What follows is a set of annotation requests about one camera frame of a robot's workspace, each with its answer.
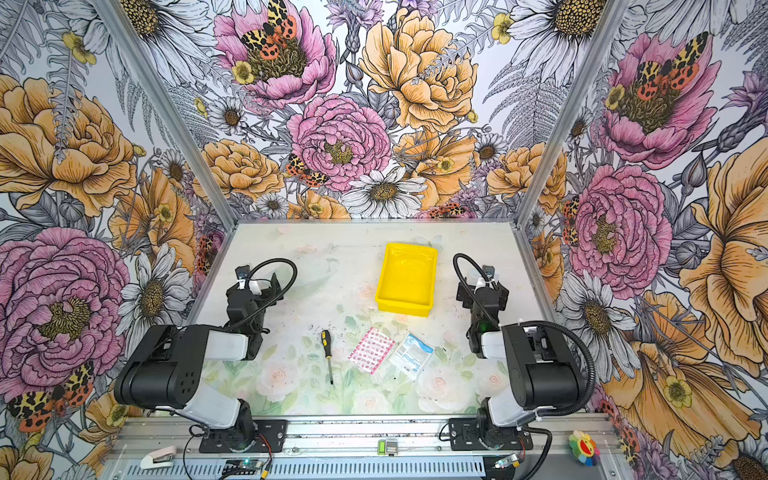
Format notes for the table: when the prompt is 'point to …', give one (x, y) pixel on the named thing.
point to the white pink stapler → (160, 458)
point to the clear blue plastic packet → (412, 355)
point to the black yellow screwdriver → (325, 339)
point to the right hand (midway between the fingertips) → (481, 287)
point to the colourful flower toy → (584, 448)
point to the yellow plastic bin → (407, 283)
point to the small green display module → (387, 447)
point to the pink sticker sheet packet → (372, 350)
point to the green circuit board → (242, 466)
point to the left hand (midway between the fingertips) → (261, 284)
